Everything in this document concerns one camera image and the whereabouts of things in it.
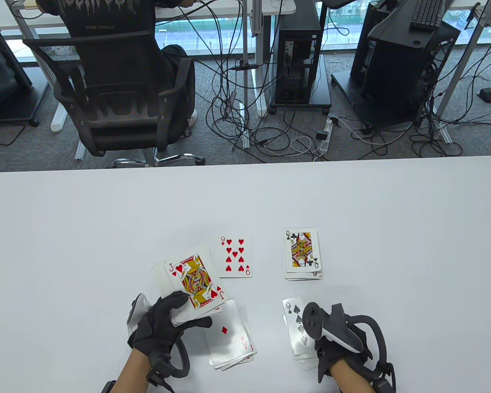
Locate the black keyboard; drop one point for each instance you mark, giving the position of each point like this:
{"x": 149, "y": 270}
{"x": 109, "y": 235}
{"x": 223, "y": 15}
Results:
{"x": 427, "y": 14}

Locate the person's left hand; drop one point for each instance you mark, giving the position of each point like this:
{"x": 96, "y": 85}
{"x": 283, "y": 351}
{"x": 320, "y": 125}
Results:
{"x": 155, "y": 331}

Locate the large black computer case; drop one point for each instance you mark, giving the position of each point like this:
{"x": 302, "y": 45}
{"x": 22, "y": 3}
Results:
{"x": 401, "y": 73}

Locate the black power adapter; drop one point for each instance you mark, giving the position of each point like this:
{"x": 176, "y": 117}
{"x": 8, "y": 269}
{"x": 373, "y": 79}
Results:
{"x": 322, "y": 135}

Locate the black equipment cart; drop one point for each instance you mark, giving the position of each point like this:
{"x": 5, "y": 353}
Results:
{"x": 0, "y": 82}

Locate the person's right forearm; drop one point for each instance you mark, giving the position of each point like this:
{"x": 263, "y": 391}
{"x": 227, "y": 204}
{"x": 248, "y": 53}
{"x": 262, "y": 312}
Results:
{"x": 350, "y": 380}

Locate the white power strip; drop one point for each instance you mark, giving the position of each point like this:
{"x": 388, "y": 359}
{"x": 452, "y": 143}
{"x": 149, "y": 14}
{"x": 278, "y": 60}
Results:
{"x": 326, "y": 143}

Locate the black wheeled computer stand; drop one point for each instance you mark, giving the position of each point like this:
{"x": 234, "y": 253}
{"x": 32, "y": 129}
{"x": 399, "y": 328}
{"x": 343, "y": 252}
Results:
{"x": 321, "y": 94}

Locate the black glove sensor module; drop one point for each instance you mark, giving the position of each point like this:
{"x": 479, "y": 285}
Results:
{"x": 159, "y": 372}

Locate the clubs face playing card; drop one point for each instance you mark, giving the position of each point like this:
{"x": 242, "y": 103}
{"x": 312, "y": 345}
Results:
{"x": 302, "y": 249}

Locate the black clubs playing card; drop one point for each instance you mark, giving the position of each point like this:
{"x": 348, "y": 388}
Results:
{"x": 307, "y": 276}

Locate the person's right hand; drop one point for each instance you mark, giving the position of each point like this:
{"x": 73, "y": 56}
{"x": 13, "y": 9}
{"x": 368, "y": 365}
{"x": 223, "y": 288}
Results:
{"x": 326, "y": 360}

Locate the red diamonds playing card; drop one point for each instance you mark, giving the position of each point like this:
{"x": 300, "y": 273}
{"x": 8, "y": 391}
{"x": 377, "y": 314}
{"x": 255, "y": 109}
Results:
{"x": 229, "y": 365}

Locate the black computer tower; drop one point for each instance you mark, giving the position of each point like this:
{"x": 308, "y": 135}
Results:
{"x": 300, "y": 24}
{"x": 368, "y": 24}

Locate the black mesh office chair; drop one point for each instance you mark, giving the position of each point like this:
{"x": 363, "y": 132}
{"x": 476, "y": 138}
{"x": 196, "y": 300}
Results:
{"x": 118, "y": 123}

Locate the deck of playing cards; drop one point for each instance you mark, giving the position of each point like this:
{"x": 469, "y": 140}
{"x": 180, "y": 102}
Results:
{"x": 157, "y": 278}

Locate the person's left forearm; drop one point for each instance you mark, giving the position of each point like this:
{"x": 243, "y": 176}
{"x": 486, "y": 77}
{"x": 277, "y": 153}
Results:
{"x": 133, "y": 374}

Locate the red hearts playing card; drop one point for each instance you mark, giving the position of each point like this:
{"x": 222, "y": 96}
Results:
{"x": 235, "y": 256}

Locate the single red diamond playing card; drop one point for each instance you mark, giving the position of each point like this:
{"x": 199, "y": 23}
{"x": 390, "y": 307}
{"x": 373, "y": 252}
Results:
{"x": 229, "y": 339}

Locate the aluminium frame leg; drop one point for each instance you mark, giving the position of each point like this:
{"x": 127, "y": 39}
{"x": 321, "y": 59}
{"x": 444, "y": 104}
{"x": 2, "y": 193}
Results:
{"x": 460, "y": 67}
{"x": 21, "y": 22}

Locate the black foot pedal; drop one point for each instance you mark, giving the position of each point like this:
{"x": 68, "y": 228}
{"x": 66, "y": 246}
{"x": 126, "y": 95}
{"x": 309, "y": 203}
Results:
{"x": 486, "y": 95}

